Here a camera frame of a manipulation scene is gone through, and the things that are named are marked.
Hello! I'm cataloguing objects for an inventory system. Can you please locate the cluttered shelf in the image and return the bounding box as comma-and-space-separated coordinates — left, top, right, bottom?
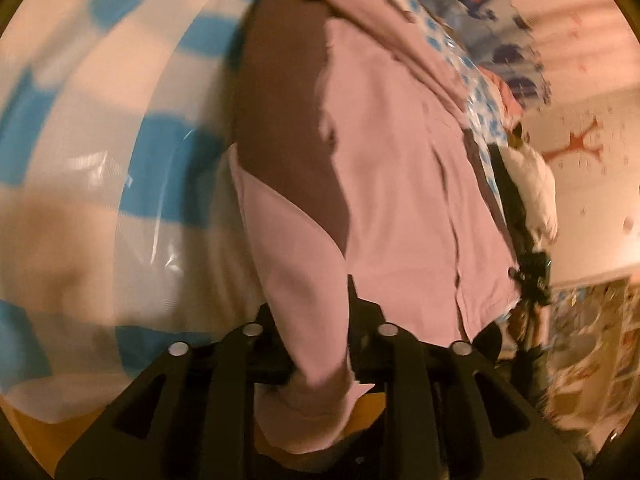
548, 278, 639, 439

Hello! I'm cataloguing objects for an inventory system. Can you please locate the tree wall sticker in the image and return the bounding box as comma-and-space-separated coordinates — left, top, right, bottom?
542, 116, 604, 162

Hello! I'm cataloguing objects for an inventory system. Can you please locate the pink and brown jacket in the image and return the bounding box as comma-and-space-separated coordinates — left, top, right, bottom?
230, 0, 518, 454

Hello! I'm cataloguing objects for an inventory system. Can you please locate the whale pattern curtain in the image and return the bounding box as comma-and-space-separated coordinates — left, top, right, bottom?
418, 0, 551, 108

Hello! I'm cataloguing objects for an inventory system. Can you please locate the blue white checkered quilt bag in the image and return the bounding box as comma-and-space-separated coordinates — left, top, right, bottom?
1, 0, 504, 424

